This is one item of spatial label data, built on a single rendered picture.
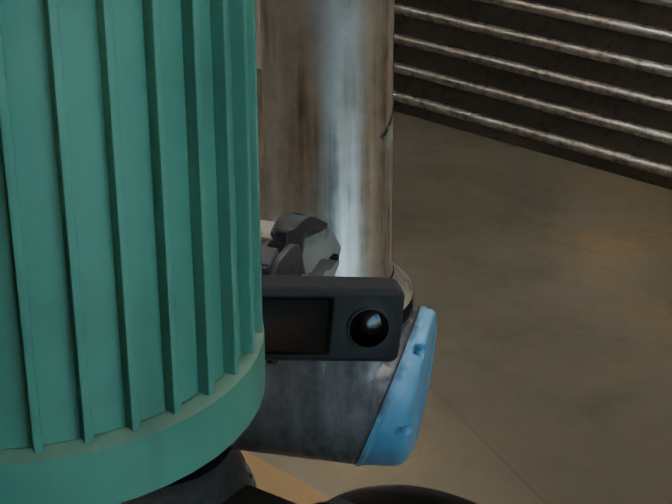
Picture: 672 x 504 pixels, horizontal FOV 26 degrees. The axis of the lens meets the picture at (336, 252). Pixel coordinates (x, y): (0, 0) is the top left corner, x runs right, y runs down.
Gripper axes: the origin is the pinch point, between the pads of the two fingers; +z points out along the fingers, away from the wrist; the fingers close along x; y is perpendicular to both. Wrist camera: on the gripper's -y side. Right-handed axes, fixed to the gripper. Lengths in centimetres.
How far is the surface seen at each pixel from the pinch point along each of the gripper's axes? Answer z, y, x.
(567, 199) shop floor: 278, 33, 70
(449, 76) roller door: 317, 80, 52
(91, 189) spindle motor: -52, -10, -19
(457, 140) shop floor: 309, 73, 68
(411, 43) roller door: 319, 94, 45
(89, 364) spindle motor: -51, -10, -13
